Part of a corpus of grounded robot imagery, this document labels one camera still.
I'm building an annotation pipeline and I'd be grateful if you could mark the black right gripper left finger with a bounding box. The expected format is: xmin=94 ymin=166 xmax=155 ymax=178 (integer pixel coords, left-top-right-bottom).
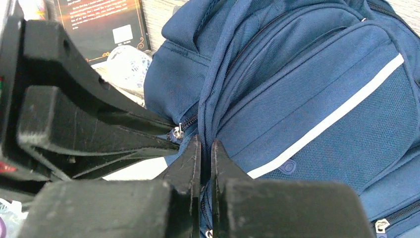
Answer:
xmin=18 ymin=136 xmax=201 ymax=238

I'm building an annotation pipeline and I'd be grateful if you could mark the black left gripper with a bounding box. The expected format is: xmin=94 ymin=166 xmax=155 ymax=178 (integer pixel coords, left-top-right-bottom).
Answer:
xmin=0 ymin=0 xmax=179 ymax=181

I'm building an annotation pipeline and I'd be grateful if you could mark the dark brown book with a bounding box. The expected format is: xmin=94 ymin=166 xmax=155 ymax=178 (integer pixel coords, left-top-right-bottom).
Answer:
xmin=54 ymin=0 xmax=151 ymax=65

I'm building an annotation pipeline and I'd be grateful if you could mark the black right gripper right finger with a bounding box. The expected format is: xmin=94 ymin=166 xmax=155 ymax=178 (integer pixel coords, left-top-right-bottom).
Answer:
xmin=211 ymin=140 xmax=373 ymax=238

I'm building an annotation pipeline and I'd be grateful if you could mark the navy blue backpack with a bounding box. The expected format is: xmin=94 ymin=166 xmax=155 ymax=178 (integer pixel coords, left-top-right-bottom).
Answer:
xmin=144 ymin=0 xmax=420 ymax=238

